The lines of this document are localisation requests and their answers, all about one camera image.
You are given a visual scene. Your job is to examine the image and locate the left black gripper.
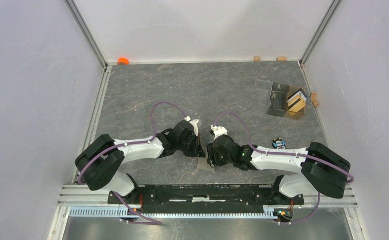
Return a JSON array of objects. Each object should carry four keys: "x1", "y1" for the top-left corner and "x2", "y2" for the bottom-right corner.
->
[{"x1": 177, "y1": 133, "x2": 206, "y2": 158}]

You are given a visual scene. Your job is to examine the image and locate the olive card holder wallet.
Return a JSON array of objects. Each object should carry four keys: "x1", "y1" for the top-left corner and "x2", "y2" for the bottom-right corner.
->
[{"x1": 197, "y1": 158, "x2": 215, "y2": 172}]

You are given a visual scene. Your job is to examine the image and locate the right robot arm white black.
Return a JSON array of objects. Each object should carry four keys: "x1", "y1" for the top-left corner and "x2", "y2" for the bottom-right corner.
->
[{"x1": 206, "y1": 135, "x2": 352, "y2": 204}]

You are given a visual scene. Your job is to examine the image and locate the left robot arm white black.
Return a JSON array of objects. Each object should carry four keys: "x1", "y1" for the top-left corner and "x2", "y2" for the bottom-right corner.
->
[{"x1": 75, "y1": 117, "x2": 206, "y2": 204}]

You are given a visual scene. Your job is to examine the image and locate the silver credit card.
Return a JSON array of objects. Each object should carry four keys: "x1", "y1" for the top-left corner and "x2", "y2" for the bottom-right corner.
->
[{"x1": 287, "y1": 88, "x2": 308, "y2": 113}]

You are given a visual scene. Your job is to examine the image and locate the black blue owl sticker toy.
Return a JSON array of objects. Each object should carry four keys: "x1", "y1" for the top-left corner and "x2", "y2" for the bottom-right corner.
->
[{"x1": 272, "y1": 138, "x2": 287, "y2": 150}]

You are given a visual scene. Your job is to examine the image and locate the clear three-compartment plastic box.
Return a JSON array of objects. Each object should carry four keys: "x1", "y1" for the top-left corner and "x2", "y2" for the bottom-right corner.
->
[{"x1": 252, "y1": 80, "x2": 309, "y2": 121}]

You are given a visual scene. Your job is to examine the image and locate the orange round cap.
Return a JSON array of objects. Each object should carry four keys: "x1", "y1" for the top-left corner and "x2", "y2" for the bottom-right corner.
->
[{"x1": 117, "y1": 57, "x2": 130, "y2": 65}]

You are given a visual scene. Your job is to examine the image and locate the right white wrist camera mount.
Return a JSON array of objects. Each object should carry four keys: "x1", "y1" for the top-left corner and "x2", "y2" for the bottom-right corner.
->
[{"x1": 210, "y1": 125, "x2": 228, "y2": 140}]

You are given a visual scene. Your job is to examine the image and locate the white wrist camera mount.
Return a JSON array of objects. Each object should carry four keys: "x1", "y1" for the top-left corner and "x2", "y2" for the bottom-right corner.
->
[
  {"x1": 210, "y1": 125, "x2": 228, "y2": 140},
  {"x1": 184, "y1": 116, "x2": 202, "y2": 137}
]

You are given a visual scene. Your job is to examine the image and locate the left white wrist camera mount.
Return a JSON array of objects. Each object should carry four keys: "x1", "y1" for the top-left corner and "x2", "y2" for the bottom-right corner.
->
[{"x1": 184, "y1": 116, "x2": 202, "y2": 137}]

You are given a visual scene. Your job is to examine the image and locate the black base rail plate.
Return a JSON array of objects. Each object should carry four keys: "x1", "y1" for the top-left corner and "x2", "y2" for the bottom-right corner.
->
[{"x1": 123, "y1": 184, "x2": 305, "y2": 214}]

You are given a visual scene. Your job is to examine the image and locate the wooden block right wall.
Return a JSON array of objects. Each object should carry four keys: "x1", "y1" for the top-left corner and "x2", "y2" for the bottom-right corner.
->
[{"x1": 310, "y1": 92, "x2": 320, "y2": 108}]

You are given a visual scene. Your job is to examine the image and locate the white slotted cable duct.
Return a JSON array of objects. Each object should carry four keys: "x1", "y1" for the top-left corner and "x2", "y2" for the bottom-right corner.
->
[{"x1": 69, "y1": 206, "x2": 278, "y2": 220}]

